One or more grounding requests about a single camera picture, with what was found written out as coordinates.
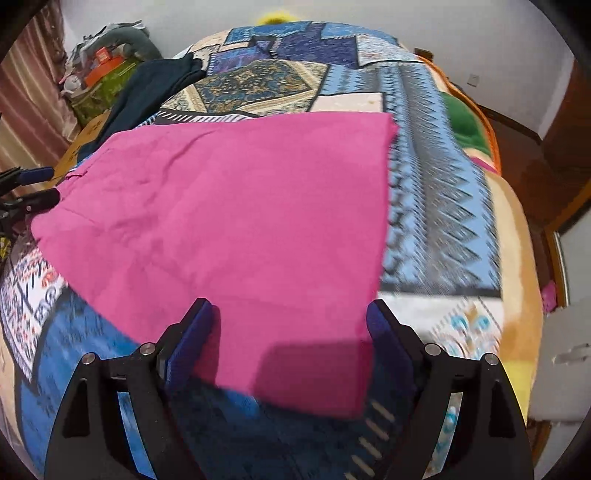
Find pink pants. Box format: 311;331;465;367
31;112;397;419

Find brown cardboard box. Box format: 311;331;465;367
42;110;110;188

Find striped pink curtain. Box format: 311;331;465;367
1;1;80;171

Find colourful plush blanket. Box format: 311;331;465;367
422;59;544;417

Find green bag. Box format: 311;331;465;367
69;59;140;127

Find pink slipper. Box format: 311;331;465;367
541;280;558;314

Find dark navy folded garment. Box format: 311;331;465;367
77;53;206;163

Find orange box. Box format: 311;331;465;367
85;47;124;87

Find blue patchwork bed sheet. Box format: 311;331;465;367
1;21;505;479

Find grey clothes pile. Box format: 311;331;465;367
68;20;162;64

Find brown wooden door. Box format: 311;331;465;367
481;63;590;226

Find yellow plush pillow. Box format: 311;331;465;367
256;11;297;26

